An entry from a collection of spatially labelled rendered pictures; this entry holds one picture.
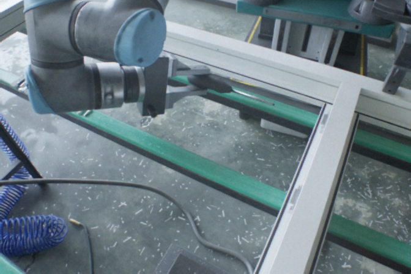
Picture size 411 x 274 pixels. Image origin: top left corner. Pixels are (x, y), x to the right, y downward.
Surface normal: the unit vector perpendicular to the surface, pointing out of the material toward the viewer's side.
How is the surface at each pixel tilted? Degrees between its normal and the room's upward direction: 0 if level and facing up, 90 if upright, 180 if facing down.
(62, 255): 0
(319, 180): 0
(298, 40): 90
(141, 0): 41
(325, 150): 0
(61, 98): 76
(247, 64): 90
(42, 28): 65
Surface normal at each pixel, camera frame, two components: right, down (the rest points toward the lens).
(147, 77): 0.43, 0.51
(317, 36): -0.34, 0.70
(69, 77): 0.66, 0.40
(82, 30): -0.30, 0.22
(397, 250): -0.03, -0.67
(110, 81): 0.43, -0.09
